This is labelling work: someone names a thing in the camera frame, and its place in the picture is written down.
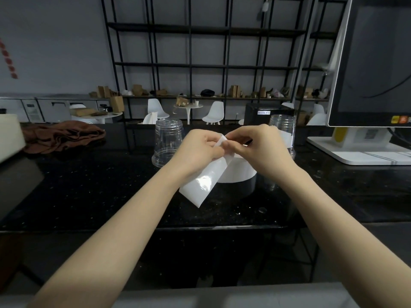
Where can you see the person's left hand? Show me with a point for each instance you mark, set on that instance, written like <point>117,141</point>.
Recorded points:
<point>196,147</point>

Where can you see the stainless steel counter fridge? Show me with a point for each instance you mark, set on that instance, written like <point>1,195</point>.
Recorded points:
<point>54,107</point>

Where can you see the white box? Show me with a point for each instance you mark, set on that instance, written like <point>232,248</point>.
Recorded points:
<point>11,134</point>

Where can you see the white label strip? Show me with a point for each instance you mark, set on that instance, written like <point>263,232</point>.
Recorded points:
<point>207,179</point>

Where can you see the clear plastic cup with label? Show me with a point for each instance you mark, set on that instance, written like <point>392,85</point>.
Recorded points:
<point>284,131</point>

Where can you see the person's right hand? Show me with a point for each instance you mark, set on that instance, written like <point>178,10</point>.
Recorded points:
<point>260,150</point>

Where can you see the white round table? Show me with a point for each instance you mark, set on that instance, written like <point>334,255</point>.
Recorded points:
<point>99,116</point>
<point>188,109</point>

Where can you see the white chair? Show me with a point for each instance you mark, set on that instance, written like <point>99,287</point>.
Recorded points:
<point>156,109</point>
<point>214,112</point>
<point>318,115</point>

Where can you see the brown paper bag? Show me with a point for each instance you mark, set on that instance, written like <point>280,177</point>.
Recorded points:
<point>117,103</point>
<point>182,101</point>

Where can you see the white label roll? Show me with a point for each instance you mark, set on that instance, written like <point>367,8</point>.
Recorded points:
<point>239,169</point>

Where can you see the black label printer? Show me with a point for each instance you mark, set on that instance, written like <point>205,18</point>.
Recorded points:
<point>266,113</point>

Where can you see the person's left forearm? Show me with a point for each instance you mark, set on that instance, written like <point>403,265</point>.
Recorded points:
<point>106,240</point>

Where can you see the black cap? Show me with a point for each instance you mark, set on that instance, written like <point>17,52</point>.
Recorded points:
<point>207,92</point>

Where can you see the person's left fingers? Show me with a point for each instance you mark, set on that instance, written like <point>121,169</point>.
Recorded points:
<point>215,150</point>

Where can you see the brown cloth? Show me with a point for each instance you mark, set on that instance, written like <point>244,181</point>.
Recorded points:
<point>61,136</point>

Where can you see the black metal shelving unit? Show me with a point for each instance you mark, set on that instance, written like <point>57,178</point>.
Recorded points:
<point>205,48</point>

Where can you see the row of brown paper bags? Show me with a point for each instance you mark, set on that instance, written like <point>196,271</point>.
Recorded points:
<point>106,91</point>

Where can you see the person's right fingers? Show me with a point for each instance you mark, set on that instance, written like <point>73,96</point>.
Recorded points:
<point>231,142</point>

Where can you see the person's right forearm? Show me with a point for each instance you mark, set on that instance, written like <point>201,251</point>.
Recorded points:
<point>340,234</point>

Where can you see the white point-of-sale terminal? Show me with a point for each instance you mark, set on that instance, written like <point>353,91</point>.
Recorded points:
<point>369,80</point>

